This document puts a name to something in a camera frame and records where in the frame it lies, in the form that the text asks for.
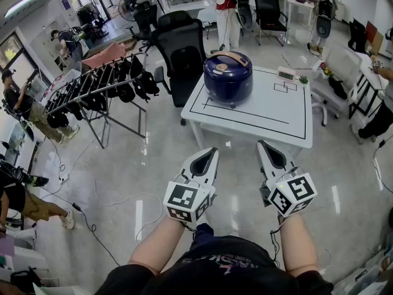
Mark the person's left forearm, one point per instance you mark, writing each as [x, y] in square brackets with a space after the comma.
[159, 244]

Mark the black cantilever visitor chair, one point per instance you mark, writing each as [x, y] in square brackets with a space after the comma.
[268, 8]

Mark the black cloth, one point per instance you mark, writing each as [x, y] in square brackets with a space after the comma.
[337, 88]

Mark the grey metal drying rack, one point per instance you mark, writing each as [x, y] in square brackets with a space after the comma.
[92, 92]

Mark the small green potted plant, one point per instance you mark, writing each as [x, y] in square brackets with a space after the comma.
[303, 80]

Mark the dark blue rice cooker body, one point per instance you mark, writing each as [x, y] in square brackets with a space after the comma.
[228, 91]

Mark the person's black shirt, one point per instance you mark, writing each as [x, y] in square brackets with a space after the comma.
[221, 272]

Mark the white power strip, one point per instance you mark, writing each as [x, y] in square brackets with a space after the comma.
[63, 177]

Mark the dark blue rice cooker lid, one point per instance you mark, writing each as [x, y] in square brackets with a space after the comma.
[225, 68]

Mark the black oval hanging pack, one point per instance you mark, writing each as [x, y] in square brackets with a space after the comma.
[245, 11]

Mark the white office chair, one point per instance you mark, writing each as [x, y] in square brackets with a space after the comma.
[340, 63]

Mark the person's right forearm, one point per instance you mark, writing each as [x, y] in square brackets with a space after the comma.
[298, 244]

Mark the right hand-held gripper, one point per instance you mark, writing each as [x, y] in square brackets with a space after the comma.
[294, 195]

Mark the small black office chair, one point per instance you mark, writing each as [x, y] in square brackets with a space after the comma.
[144, 20]

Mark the black standing fan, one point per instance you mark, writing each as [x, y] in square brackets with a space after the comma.
[133, 6]

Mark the pink cloth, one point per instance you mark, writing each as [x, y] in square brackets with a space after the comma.
[104, 55]

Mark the colourful flower bouquet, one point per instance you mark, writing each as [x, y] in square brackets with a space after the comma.
[326, 70]

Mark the pink digital clock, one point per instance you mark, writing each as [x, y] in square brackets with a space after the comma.
[286, 73]

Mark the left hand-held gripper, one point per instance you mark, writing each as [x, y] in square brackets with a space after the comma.
[184, 197]

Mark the black mesh office chair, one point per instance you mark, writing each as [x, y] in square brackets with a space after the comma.
[181, 41]

